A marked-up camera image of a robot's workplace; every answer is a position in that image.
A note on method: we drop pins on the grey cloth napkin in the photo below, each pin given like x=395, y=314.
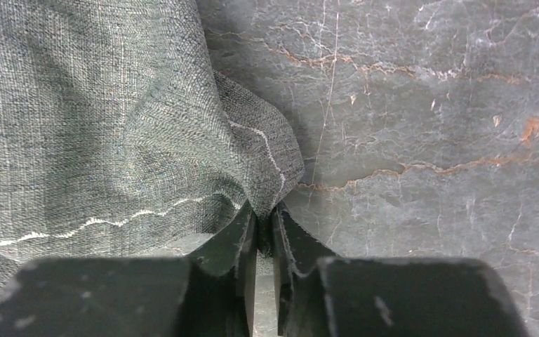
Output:
x=117, y=137

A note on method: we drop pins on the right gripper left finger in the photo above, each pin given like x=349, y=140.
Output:
x=208, y=292

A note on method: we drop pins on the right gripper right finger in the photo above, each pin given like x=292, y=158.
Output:
x=320, y=293

